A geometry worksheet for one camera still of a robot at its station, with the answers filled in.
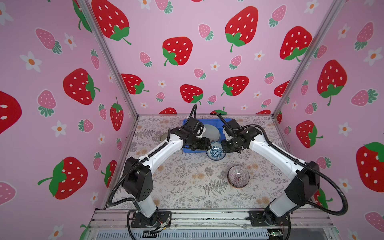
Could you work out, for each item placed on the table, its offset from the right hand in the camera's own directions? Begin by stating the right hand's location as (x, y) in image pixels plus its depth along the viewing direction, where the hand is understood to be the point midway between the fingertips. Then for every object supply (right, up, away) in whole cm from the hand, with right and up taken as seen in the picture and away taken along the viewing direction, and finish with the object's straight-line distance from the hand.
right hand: (222, 148), depth 82 cm
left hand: (-8, +1, 0) cm, 8 cm away
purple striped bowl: (+9, -16, +1) cm, 19 cm away
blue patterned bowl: (-3, -3, +3) cm, 6 cm away
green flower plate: (-4, +8, +26) cm, 27 cm away
